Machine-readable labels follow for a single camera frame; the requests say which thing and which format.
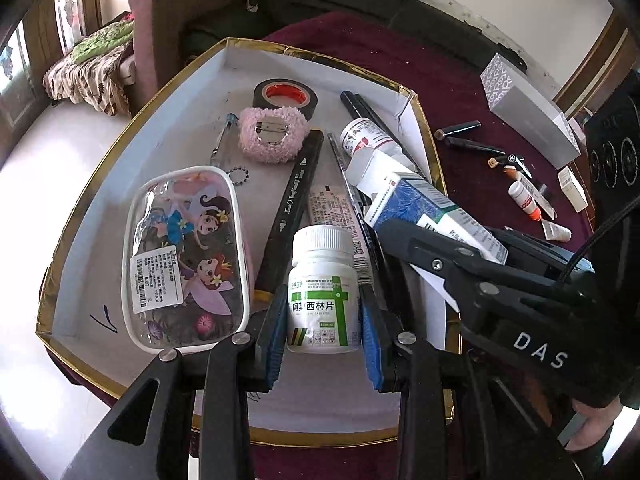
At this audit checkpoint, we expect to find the white box with gold rim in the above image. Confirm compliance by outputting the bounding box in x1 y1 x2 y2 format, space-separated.
35 36 463 448

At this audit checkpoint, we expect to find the pink fuzzy brooch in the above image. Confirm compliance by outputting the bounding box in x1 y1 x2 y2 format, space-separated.
236 106 309 166

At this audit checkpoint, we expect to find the brown armchair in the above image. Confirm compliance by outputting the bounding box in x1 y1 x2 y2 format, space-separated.
127 0 266 116

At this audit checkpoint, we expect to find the white pill bottle green label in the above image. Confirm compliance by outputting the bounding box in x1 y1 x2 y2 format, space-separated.
286 225 362 355

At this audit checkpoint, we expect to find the floral patterned blanket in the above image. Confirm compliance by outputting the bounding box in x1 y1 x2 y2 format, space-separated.
44 20 136 116

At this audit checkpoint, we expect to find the wooden glass door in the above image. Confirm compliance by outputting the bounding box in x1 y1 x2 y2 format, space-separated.
0 0 101 126

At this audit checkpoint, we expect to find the long silver grey box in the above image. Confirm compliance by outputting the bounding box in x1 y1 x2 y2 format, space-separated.
480 52 582 170

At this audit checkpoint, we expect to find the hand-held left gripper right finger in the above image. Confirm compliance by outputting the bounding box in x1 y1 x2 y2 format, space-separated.
357 287 571 480

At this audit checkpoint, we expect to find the wooden door frame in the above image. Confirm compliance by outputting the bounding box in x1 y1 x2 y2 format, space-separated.
552 10 631 111

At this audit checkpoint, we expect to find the small white box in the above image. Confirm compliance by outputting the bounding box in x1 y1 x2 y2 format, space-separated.
556 166 590 212

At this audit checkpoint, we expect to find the pink white cream tube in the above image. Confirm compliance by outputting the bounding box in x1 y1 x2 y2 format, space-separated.
307 185 373 273

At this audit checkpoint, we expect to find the clear ballpoint pen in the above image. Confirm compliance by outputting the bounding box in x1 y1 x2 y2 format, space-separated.
209 113 240 167

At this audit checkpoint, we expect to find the white and blue medicine box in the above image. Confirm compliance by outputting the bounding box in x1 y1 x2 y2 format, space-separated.
347 150 508 266

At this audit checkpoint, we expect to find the clear cartoon print pouch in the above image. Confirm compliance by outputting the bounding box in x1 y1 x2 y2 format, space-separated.
121 166 251 351

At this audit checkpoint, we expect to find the white bottle with orange cap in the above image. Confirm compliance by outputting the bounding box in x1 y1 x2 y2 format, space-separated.
508 180 544 222

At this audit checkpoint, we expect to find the black tape roll red core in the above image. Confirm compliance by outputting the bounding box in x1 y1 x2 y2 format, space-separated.
252 79 319 121

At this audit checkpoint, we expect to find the black marker with beige end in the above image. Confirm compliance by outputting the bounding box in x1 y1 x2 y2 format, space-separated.
434 120 482 140

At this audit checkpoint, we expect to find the thin white barcode box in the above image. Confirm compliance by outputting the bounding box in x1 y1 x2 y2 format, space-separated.
517 170 557 218

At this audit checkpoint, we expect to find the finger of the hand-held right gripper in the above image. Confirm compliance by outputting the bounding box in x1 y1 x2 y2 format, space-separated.
490 227 573 268
377 219 507 312

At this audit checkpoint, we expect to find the black marker with yellow ends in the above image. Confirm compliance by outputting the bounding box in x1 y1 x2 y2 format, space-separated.
254 129 347 307

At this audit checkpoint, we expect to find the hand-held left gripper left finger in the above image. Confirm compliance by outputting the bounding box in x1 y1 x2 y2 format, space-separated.
60 287 283 480

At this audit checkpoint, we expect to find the person's right hand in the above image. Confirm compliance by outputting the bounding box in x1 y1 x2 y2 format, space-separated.
565 399 617 456

